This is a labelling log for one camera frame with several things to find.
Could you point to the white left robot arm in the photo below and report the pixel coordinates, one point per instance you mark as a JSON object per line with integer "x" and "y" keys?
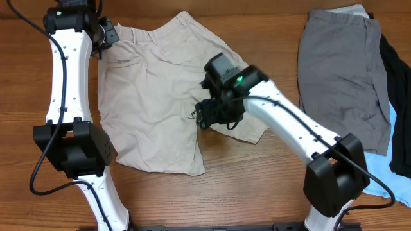
{"x": 69, "y": 139}

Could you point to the grey shorts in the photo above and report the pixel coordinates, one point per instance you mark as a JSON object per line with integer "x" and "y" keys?
{"x": 342, "y": 79}

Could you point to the black garment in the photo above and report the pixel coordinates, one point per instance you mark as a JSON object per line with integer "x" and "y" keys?
{"x": 398, "y": 88}

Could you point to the light blue garment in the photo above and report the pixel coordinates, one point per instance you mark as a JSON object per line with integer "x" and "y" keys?
{"x": 378, "y": 165}

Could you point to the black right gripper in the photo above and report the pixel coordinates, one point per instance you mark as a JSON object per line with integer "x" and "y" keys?
{"x": 207, "y": 116}

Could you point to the beige khaki shorts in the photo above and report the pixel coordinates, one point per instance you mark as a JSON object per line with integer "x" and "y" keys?
{"x": 148, "y": 85}

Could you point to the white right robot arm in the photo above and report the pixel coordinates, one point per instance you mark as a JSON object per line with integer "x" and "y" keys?
{"x": 334, "y": 164}

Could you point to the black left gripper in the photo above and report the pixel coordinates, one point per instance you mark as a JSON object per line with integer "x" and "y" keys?
{"x": 111, "y": 35}

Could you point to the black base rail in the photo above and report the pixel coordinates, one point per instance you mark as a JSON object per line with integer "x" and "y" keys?
{"x": 224, "y": 227}

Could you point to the white speckled garment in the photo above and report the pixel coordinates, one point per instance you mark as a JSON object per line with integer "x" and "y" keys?
{"x": 356, "y": 9}

